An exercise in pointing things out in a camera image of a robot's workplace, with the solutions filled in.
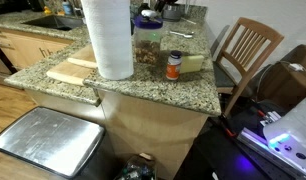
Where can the white bar of soap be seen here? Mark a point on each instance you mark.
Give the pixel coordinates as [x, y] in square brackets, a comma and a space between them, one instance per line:
[149, 13]

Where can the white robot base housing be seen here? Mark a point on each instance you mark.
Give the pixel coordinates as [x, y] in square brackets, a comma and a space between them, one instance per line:
[296, 130]

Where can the clear container with blue lid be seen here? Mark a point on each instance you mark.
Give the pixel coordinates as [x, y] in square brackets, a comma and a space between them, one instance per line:
[147, 50]

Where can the blue dish soap bottle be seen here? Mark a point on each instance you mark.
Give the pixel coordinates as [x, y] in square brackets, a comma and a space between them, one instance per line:
[67, 8]

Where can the silver trash can lid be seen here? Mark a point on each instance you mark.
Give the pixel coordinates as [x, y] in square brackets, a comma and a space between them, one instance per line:
[48, 140]

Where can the black round pot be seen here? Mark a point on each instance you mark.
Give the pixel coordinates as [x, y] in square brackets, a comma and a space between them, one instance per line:
[174, 14]

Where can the dark bottle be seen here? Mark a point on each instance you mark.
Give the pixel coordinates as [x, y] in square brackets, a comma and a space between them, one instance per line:
[143, 6]

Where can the thin white stick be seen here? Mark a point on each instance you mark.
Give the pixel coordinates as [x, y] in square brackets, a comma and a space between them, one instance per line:
[189, 21]

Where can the white plastic spoon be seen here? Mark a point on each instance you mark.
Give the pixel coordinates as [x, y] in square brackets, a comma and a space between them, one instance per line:
[181, 33]

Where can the white paper towel roll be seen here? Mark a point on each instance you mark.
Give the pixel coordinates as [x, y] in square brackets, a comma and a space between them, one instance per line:
[109, 40]

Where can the pale yellow sponge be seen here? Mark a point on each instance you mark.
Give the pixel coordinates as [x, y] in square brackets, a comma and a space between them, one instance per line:
[192, 63]

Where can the white orange-label supplement bottle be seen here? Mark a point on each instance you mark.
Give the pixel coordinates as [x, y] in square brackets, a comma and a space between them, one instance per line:
[173, 68]

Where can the wooden slat-back chair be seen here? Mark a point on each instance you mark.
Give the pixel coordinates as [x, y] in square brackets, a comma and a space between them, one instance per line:
[251, 40]

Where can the small wooden cutting board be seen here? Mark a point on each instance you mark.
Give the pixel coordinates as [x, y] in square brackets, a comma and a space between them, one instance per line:
[84, 56]

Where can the dark kitchen sink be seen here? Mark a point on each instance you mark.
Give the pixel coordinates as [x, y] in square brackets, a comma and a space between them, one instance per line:
[53, 22]

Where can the yellow rubber duck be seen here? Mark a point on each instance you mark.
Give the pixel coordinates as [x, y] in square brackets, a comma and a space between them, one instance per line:
[47, 10]

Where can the large wooden cutting board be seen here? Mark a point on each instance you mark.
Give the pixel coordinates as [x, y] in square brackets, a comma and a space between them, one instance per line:
[68, 73]

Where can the light wood kitchen cabinet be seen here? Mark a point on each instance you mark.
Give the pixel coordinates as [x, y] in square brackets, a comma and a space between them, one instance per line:
[26, 50]

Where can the brown cardboard box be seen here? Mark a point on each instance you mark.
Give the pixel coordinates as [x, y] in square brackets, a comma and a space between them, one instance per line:
[286, 83]

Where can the dark crumpled plastic bag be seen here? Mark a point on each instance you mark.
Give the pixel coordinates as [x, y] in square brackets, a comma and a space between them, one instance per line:
[136, 168]

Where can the white metal bracket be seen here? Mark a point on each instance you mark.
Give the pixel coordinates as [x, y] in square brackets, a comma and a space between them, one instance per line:
[270, 118]

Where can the aluminium mounting rail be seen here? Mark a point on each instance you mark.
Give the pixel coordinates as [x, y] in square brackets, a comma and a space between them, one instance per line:
[256, 141]

